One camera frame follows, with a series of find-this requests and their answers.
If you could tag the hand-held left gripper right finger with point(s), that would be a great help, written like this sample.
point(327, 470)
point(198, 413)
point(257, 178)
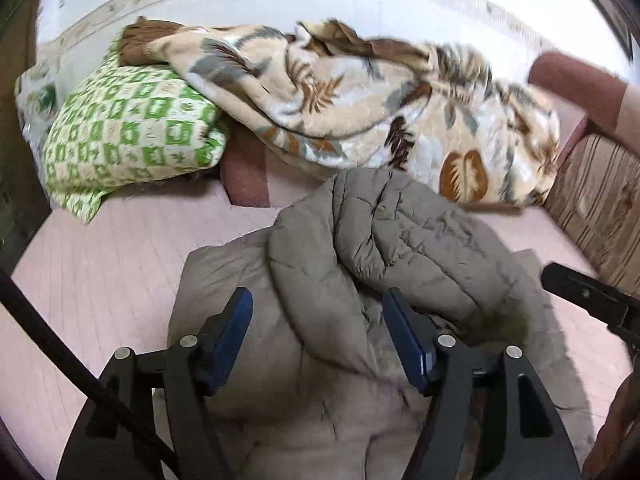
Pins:
point(407, 340)

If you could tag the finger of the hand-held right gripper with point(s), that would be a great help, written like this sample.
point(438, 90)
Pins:
point(585, 295)

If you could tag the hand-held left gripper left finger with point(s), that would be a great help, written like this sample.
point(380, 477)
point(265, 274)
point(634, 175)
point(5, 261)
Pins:
point(227, 340)

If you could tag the grey quilted jacket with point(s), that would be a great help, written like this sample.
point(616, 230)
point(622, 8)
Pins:
point(325, 280)

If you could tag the pink checked bedspread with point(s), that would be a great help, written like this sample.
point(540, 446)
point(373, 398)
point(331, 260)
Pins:
point(100, 280)

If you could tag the green patterned pillow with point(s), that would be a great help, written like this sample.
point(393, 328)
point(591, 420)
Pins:
point(130, 135)

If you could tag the leaf print blanket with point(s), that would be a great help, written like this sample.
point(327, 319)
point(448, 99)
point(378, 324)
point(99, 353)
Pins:
point(360, 95)

